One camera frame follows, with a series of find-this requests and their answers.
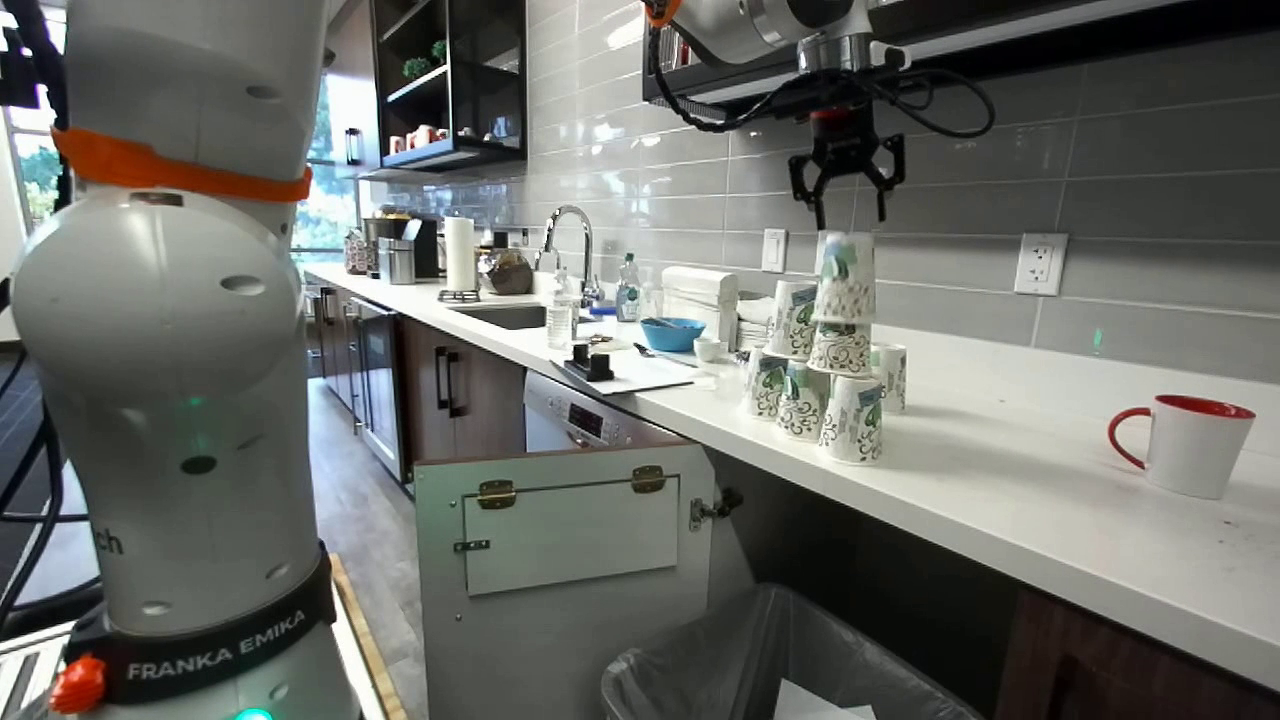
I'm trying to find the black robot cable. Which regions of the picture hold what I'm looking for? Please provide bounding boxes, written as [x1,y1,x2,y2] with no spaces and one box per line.
[645,20,998,145]

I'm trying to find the clear container blue label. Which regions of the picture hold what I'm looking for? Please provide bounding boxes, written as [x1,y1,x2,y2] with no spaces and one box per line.
[610,248,647,327]

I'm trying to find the dark brown cabinet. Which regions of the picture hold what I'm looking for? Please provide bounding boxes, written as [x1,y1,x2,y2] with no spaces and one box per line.
[990,584,1280,720]

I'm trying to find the white wall outlet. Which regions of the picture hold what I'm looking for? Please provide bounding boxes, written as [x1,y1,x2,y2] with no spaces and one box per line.
[754,224,790,282]
[1009,229,1076,299]

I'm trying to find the white napkin stack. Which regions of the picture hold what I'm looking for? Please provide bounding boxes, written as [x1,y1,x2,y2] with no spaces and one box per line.
[710,293,751,361]

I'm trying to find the steel sink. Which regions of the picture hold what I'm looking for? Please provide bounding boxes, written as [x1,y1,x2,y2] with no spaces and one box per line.
[448,298,553,338]

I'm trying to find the white paper in bin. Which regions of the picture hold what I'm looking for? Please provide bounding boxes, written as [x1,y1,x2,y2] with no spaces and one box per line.
[768,675,881,720]

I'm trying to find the glass coffee pot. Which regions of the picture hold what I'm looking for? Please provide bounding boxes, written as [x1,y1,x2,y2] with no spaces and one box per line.
[475,224,540,299]

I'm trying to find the white mug red inside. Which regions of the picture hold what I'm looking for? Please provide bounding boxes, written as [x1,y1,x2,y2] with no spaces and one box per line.
[1102,388,1259,503]

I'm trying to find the black coffee machine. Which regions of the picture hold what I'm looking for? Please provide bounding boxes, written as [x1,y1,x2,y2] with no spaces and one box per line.
[376,209,448,288]

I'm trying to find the clear plastic water bottle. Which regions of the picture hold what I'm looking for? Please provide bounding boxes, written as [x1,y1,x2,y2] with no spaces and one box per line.
[544,255,584,355]

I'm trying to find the blue bowl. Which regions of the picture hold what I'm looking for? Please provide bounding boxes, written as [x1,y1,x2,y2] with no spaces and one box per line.
[636,312,706,361]

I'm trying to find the grey trash bin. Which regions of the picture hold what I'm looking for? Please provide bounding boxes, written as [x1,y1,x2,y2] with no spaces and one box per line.
[595,581,986,720]

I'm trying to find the black wall shelf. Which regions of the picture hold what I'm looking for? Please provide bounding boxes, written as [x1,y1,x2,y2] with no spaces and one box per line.
[636,0,1280,114]

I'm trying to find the patterned paper cup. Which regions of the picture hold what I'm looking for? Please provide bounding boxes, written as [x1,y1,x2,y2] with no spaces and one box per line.
[867,342,913,415]
[776,361,838,443]
[745,346,797,426]
[768,276,822,370]
[812,229,881,327]
[820,373,888,470]
[808,318,881,382]

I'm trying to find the glass jar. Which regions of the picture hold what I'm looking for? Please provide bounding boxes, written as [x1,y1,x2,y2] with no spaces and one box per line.
[341,220,384,282]

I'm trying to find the yellow floor strip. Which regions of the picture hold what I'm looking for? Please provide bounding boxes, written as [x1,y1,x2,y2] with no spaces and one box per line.
[322,547,410,720]

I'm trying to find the white cutting board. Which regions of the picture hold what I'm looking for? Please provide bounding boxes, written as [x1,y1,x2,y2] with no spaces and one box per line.
[548,349,700,400]

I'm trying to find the black plastic holder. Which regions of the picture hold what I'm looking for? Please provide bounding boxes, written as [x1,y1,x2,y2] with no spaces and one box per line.
[565,338,618,388]

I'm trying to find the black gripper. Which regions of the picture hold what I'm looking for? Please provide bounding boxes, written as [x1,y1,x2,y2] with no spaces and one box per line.
[782,100,913,235]

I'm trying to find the black open shelf unit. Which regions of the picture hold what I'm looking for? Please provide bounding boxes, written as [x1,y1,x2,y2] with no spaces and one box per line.
[367,0,532,175]

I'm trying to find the white paper towel stack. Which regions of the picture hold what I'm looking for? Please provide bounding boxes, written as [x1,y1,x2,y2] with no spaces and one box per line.
[655,262,751,326]

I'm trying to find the grey dishwasher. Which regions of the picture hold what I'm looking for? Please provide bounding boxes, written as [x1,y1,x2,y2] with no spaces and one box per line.
[516,370,700,461]

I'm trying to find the dark lower cabinets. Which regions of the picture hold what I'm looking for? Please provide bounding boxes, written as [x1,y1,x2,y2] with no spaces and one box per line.
[300,286,532,497]

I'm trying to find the chrome faucet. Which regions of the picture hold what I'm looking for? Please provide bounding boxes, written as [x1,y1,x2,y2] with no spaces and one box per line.
[536,199,600,303]

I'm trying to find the white paper towel roll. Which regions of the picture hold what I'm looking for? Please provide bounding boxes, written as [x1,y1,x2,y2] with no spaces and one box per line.
[439,211,485,309]

